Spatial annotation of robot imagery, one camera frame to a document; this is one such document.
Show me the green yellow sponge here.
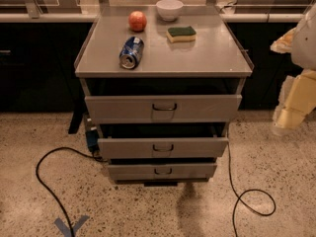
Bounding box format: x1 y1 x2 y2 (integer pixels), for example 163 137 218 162
166 26 197 42

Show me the black cable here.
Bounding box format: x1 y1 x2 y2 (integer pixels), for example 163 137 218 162
35 146 107 237
226 128 277 237

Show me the grey top drawer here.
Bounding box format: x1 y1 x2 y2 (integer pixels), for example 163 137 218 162
85 95 242 124

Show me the black cable right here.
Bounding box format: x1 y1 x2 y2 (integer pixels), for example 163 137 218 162
226 128 277 237

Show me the orange apple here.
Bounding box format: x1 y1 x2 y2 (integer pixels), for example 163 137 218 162
128 11 147 32

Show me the grey drawer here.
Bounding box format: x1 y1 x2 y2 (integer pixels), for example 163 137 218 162
98 137 228 159
85 95 242 124
108 163 216 181

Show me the grey middle drawer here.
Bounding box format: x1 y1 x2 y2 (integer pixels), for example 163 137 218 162
98 137 228 159

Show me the grey bottom drawer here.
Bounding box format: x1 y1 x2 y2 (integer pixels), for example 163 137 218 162
108 163 216 181

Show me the grey drawer cabinet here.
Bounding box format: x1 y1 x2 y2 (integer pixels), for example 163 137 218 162
76 6 253 183

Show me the white bowl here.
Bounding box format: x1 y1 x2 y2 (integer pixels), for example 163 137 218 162
156 0 184 21

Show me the black cable left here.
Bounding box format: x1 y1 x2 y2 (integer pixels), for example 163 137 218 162
35 146 107 237

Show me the blue soda can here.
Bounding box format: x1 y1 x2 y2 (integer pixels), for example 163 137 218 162
119 37 144 69

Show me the long counter ledge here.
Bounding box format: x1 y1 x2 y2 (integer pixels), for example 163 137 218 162
0 14 303 23

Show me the blue tape mark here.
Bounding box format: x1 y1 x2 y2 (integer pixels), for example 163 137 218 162
54 215 90 237

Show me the blue power box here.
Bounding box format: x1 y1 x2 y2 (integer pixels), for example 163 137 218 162
85 129 99 153

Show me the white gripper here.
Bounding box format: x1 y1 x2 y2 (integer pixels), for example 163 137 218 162
271 28 316 136

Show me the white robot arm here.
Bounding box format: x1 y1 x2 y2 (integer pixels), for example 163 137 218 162
271 5 316 136

